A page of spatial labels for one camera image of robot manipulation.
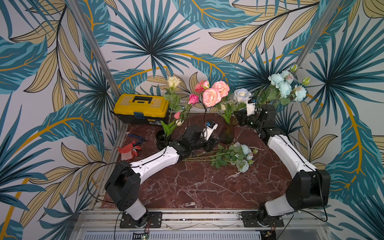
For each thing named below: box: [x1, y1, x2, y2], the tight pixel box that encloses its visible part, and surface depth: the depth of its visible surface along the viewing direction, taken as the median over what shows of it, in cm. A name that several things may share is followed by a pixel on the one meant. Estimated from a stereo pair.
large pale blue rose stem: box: [182, 142, 258, 169], surface depth 92 cm
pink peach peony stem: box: [202, 80, 230, 108], surface depth 62 cm
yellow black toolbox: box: [113, 94, 170, 125], surface depth 103 cm
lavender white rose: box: [233, 88, 252, 105], surface depth 70 cm
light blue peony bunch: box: [254, 64, 311, 106], surface depth 69 cm
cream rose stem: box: [160, 76, 184, 141], surface depth 84 cm
